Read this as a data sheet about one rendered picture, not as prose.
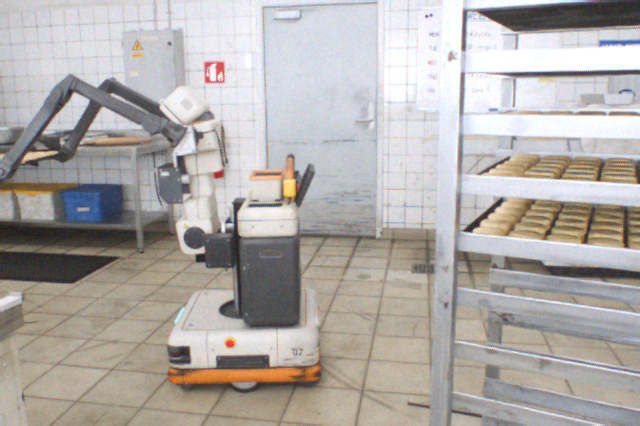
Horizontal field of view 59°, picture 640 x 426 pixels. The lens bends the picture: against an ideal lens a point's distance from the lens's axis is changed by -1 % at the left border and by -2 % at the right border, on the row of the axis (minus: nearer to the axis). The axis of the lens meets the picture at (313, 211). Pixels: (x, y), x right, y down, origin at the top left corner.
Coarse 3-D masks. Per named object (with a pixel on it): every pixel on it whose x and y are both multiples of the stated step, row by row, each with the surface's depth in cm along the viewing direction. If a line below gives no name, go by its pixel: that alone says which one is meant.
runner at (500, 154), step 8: (496, 152) 124; (504, 152) 123; (512, 152) 123; (520, 152) 122; (528, 152) 121; (536, 152) 120; (544, 152) 119; (552, 152) 119; (560, 152) 118; (568, 152) 117; (576, 152) 116; (584, 152) 116; (496, 160) 125
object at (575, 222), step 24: (504, 216) 101; (528, 216) 101; (552, 216) 103; (576, 216) 101; (600, 216) 100; (624, 216) 109; (552, 240) 85; (576, 240) 85; (600, 240) 84; (624, 240) 92
